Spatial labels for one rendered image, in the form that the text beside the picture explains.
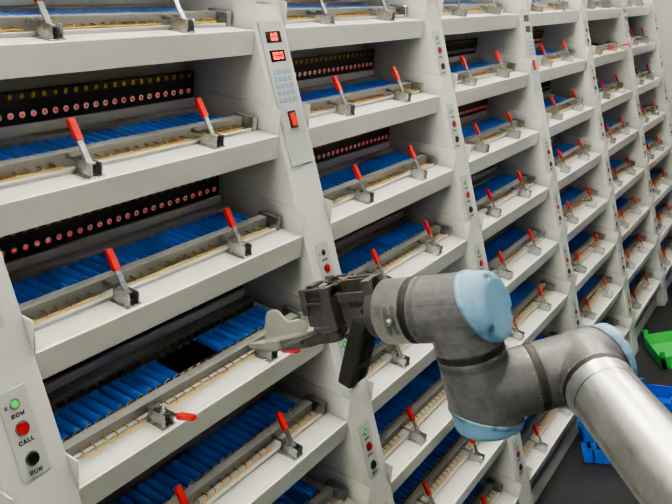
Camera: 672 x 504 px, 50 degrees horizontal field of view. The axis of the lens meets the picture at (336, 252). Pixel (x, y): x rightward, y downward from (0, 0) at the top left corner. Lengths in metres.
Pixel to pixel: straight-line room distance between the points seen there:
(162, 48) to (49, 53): 0.21
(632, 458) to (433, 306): 0.28
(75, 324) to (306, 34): 0.79
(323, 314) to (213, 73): 0.66
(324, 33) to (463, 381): 0.92
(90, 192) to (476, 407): 0.62
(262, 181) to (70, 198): 0.49
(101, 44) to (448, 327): 0.66
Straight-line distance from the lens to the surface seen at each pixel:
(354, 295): 1.00
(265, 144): 1.40
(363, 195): 1.66
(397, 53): 2.07
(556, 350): 0.97
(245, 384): 1.31
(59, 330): 1.10
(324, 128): 1.55
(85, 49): 1.17
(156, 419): 1.21
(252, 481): 1.39
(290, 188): 1.43
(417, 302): 0.93
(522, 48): 2.66
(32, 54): 1.12
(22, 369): 1.05
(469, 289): 0.90
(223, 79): 1.50
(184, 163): 1.24
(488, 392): 0.94
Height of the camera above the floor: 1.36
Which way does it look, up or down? 11 degrees down
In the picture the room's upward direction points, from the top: 13 degrees counter-clockwise
